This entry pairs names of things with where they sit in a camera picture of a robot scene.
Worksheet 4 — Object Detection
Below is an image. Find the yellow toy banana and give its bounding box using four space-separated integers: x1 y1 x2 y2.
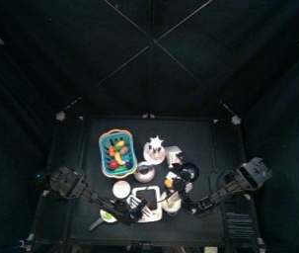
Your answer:
114 151 127 166

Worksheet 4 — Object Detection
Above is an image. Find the white utensil holder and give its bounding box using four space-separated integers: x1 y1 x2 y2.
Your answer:
144 135 168 166

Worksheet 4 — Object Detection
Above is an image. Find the black toy frying pan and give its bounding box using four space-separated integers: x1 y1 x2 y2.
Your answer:
172 162 201 183

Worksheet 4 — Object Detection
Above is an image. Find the white round plate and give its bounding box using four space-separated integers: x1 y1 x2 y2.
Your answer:
113 180 133 200

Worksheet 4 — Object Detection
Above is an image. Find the white tray with items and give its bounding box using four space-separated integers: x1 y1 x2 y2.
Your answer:
127 185 164 223

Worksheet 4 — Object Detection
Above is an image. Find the white toy pot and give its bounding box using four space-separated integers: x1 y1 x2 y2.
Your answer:
160 194 184 216

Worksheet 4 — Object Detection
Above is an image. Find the teal basket with orange rim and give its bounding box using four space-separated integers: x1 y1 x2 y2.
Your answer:
98 128 141 180

